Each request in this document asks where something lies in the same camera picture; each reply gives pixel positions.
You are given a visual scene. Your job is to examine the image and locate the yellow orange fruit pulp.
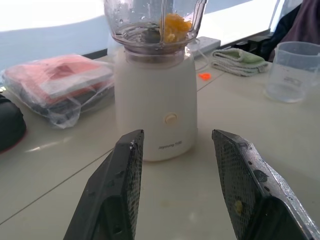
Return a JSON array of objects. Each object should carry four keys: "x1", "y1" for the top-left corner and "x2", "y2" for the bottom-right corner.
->
[{"x1": 159, "y1": 13, "x2": 194, "y2": 44}]

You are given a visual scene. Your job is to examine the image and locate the white power cable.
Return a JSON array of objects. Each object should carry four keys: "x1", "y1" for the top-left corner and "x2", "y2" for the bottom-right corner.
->
[{"x1": 191, "y1": 38, "x2": 210, "y2": 74}]

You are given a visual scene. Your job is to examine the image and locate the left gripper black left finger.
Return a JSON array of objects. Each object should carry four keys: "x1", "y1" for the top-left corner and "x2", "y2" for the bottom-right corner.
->
[{"x1": 62, "y1": 129, "x2": 146, "y2": 240}]

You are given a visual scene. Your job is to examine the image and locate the clear plastic measuring cup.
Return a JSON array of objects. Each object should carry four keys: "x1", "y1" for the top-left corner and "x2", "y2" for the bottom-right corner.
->
[{"x1": 263, "y1": 41, "x2": 320, "y2": 104}]

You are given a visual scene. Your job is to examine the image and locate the white blender base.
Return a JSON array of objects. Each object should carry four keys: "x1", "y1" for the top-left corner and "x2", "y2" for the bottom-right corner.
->
[{"x1": 114, "y1": 46, "x2": 201, "y2": 162}]

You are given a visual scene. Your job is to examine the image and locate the pink cloths in plastic wrap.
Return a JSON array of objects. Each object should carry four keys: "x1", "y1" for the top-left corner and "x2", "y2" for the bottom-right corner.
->
[{"x1": 1, "y1": 53, "x2": 116, "y2": 130}]

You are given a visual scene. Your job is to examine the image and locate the dark purple fabric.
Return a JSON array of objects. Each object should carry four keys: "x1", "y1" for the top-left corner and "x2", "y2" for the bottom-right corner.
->
[{"x1": 259, "y1": 0, "x2": 320, "y2": 62}]

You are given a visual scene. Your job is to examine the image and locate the black fabric bag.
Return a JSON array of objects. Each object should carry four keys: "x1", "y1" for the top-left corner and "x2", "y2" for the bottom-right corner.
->
[{"x1": 0, "y1": 93, "x2": 28, "y2": 154}]

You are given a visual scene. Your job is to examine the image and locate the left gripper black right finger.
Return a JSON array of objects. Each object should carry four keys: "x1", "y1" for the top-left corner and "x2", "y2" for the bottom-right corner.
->
[{"x1": 211, "y1": 128, "x2": 320, "y2": 240}]

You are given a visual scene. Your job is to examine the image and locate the green and white folded towel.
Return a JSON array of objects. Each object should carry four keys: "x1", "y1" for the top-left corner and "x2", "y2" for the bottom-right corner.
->
[{"x1": 211, "y1": 47, "x2": 269, "y2": 77}]

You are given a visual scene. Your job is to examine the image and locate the black equipment beside table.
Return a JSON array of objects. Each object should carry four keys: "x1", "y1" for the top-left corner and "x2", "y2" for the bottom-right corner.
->
[{"x1": 230, "y1": 31, "x2": 273, "y2": 55}]

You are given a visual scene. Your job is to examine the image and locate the clear blender jar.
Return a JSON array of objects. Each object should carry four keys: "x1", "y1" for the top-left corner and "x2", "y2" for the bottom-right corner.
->
[{"x1": 103, "y1": 0, "x2": 209, "y2": 64}]

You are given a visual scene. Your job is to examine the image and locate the white power strip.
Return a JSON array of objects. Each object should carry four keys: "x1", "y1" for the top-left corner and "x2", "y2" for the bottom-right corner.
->
[{"x1": 186, "y1": 35, "x2": 222, "y2": 58}]

